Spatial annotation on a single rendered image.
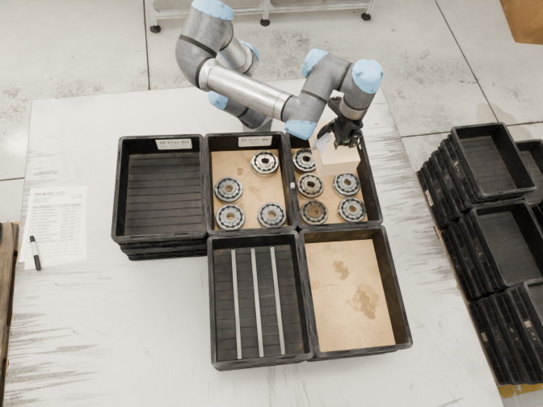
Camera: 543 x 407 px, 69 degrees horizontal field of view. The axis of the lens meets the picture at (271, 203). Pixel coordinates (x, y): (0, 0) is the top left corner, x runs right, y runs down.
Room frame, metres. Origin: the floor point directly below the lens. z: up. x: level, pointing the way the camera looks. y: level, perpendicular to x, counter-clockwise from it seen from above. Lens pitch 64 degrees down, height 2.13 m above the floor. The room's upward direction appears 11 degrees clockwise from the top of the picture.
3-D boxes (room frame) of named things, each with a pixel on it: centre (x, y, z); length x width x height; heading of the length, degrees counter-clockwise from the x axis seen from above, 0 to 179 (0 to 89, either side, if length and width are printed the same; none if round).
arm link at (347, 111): (0.73, -0.17, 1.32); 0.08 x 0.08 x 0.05
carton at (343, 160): (0.75, -0.16, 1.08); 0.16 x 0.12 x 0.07; 20
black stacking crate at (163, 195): (0.59, 0.38, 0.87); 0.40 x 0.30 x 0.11; 16
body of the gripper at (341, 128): (0.73, -0.17, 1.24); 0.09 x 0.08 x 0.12; 20
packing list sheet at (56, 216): (0.45, 0.78, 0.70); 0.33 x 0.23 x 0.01; 20
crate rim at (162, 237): (0.59, 0.38, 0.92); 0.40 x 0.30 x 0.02; 16
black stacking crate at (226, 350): (0.28, -0.01, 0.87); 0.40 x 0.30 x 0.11; 16
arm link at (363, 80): (0.73, -0.17, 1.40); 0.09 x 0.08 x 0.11; 73
